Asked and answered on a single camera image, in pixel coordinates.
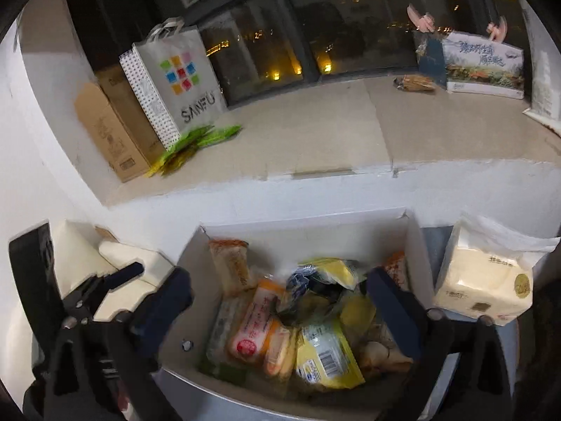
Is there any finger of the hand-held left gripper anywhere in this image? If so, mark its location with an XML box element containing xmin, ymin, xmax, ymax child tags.
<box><xmin>65</xmin><ymin>262</ymin><xmax>145</xmax><ymax>317</ymax></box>

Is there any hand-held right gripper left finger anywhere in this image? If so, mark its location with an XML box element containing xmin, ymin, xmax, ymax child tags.
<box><xmin>44</xmin><ymin>267</ymin><xmax>194</xmax><ymax>421</ymax></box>

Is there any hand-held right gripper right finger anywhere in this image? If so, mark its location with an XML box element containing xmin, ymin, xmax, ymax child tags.
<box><xmin>366</xmin><ymin>267</ymin><xmax>511</xmax><ymax>421</ymax></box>

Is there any cream orange snack packet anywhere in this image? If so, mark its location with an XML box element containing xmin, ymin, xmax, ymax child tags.
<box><xmin>208</xmin><ymin>239</ymin><xmax>257</xmax><ymax>296</ymax></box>
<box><xmin>383</xmin><ymin>252</ymin><xmax>410</xmax><ymax>292</ymax></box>

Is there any green white snack packet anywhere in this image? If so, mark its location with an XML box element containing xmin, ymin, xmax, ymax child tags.
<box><xmin>199</xmin><ymin>298</ymin><xmax>252</xmax><ymax>378</ymax></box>

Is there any blue yellow snack packet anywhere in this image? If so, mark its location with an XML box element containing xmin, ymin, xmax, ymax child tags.
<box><xmin>287</xmin><ymin>258</ymin><xmax>366</xmax><ymax>292</ymax></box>

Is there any white storage box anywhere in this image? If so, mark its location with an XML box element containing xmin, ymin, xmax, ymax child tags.
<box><xmin>155</xmin><ymin>207</ymin><xmax>434</xmax><ymax>404</ymax></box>

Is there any small orange snack packet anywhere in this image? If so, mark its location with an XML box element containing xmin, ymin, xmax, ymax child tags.
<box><xmin>262</xmin><ymin>329</ymin><xmax>299</xmax><ymax>378</ymax></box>

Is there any cream soft tissue pack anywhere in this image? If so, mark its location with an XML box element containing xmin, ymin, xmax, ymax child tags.
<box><xmin>433</xmin><ymin>213</ymin><xmax>561</xmax><ymax>326</ymax></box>

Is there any brown cardboard box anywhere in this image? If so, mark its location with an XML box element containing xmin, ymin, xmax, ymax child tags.
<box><xmin>74</xmin><ymin>65</ymin><xmax>167</xmax><ymax>183</ymax></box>

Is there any pile of green sachets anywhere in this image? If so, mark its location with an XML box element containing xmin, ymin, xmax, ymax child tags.
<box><xmin>148</xmin><ymin>125</ymin><xmax>243</xmax><ymax>178</ymax></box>

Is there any white dotted shopping bag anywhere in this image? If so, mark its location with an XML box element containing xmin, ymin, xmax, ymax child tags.
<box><xmin>119</xmin><ymin>18</ymin><xmax>229</xmax><ymax>152</ymax></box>

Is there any brown snack packet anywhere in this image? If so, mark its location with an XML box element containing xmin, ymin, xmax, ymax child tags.
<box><xmin>393</xmin><ymin>74</ymin><xmax>438</xmax><ymax>93</ymax></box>

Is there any dark blue gift bag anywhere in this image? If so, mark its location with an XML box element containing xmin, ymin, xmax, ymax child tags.
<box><xmin>414</xmin><ymin>31</ymin><xmax>448</xmax><ymax>91</ymax></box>

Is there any landscape print tissue box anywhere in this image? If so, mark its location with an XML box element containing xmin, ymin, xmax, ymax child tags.
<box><xmin>440</xmin><ymin>31</ymin><xmax>526</xmax><ymax>99</ymax></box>

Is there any pink paper ornament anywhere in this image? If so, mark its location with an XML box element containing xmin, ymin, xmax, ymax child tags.
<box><xmin>487</xmin><ymin>16</ymin><xmax>509</xmax><ymax>44</ymax></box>
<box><xmin>407</xmin><ymin>4</ymin><xmax>437</xmax><ymax>33</ymax></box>

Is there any dark window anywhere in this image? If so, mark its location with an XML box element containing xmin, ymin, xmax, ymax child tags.
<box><xmin>61</xmin><ymin>0</ymin><xmax>535</xmax><ymax>110</ymax></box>

